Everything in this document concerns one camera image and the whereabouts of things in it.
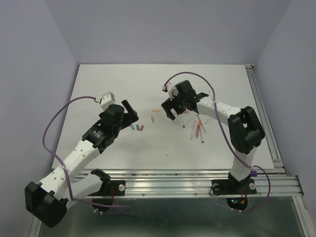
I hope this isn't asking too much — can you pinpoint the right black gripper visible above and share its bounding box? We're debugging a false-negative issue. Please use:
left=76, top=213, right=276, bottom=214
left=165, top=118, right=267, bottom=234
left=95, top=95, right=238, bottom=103
left=161, top=91, right=187, bottom=120

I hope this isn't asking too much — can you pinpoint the grey cap marker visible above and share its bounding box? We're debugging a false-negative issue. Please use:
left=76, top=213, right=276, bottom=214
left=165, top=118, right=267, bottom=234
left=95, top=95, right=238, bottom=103
left=199, top=125, right=204, bottom=144

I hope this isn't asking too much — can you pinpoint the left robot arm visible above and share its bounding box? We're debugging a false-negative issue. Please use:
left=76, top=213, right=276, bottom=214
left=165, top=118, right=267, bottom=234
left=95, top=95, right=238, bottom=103
left=25, top=99, right=139, bottom=228

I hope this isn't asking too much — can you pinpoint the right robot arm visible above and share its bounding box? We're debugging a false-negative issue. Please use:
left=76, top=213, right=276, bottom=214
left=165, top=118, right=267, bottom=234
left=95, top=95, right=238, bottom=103
left=161, top=80, right=265, bottom=193

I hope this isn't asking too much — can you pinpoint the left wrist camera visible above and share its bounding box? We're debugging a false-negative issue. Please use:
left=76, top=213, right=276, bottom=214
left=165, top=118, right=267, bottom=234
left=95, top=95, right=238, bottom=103
left=100, top=92, right=116, bottom=111

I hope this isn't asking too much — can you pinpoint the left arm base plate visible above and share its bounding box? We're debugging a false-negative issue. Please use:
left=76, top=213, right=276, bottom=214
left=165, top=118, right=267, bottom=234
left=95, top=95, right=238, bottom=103
left=79, top=169, right=126, bottom=214

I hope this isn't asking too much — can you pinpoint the right side aluminium rail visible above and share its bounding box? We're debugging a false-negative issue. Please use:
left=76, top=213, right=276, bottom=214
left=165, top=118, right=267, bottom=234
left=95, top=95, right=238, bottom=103
left=245, top=64, right=287, bottom=176

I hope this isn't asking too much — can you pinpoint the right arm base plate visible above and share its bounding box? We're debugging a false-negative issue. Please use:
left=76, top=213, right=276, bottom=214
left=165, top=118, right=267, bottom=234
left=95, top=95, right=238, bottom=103
left=209, top=173, right=257, bottom=211

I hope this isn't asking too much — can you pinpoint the front aluminium rail frame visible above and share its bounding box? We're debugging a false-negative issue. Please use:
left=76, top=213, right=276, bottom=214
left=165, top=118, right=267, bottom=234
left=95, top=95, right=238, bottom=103
left=40, top=169, right=305, bottom=198

